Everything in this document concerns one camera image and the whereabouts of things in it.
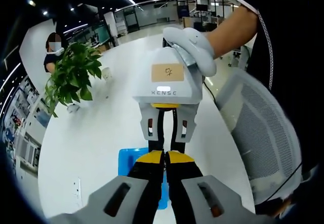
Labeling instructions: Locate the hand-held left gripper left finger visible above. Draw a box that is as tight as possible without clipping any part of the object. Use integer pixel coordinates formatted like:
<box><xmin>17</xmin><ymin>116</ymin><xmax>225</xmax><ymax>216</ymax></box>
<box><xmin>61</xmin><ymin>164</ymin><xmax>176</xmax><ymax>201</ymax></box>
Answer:
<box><xmin>48</xmin><ymin>150</ymin><xmax>166</xmax><ymax>224</ymax></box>

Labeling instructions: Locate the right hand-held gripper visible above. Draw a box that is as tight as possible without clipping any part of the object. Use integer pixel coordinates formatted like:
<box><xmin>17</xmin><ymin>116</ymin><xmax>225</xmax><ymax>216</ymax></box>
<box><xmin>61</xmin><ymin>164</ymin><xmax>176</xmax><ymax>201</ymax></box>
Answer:
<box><xmin>132</xmin><ymin>38</ymin><xmax>205</xmax><ymax>154</ymax></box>

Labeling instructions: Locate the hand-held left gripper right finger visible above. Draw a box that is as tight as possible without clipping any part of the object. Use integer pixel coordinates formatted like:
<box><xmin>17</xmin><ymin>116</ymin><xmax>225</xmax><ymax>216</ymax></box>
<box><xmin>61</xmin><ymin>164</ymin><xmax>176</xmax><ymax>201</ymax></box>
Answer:
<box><xmin>165</xmin><ymin>150</ymin><xmax>278</xmax><ymax>224</ymax></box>

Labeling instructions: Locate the person's right forearm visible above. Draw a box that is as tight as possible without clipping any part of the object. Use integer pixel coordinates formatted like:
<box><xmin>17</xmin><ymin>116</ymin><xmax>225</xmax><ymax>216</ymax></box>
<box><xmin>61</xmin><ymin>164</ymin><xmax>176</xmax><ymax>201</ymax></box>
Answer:
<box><xmin>204</xmin><ymin>5</ymin><xmax>259</xmax><ymax>59</ymax></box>

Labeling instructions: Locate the white table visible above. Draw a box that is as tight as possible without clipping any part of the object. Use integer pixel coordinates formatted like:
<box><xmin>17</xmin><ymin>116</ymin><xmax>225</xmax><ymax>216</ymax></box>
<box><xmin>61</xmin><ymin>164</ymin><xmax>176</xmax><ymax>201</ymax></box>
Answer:
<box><xmin>37</xmin><ymin>56</ymin><xmax>256</xmax><ymax>224</ymax></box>

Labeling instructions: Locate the white mesh office chair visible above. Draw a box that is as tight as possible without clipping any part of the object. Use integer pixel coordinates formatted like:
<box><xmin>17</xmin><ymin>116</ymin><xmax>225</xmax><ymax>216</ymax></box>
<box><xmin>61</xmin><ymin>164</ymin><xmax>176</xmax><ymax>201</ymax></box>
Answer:
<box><xmin>216</xmin><ymin>69</ymin><xmax>304</xmax><ymax>206</ymax></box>

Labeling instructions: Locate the small white bin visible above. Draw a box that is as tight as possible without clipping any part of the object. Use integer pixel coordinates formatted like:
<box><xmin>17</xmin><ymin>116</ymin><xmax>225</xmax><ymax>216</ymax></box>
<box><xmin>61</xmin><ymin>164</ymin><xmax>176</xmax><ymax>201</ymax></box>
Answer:
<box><xmin>102</xmin><ymin>66</ymin><xmax>112</xmax><ymax>81</ymax></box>

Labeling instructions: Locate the green potted plant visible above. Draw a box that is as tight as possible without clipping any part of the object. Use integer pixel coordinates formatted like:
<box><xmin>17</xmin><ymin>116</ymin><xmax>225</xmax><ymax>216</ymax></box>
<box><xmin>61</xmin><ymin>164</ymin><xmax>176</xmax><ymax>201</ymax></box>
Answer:
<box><xmin>44</xmin><ymin>42</ymin><xmax>103</xmax><ymax>118</ymax></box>

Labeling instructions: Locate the person's body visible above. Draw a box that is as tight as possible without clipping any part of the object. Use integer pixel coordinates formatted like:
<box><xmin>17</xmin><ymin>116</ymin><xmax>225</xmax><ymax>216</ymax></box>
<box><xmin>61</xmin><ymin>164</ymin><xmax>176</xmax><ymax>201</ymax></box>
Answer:
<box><xmin>219</xmin><ymin>0</ymin><xmax>316</xmax><ymax>164</ymax></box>

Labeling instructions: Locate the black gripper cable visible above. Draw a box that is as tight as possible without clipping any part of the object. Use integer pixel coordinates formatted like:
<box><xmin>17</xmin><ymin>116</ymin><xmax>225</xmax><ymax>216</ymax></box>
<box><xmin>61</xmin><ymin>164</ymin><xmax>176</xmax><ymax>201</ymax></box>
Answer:
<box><xmin>202</xmin><ymin>76</ymin><xmax>219</xmax><ymax>105</ymax></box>

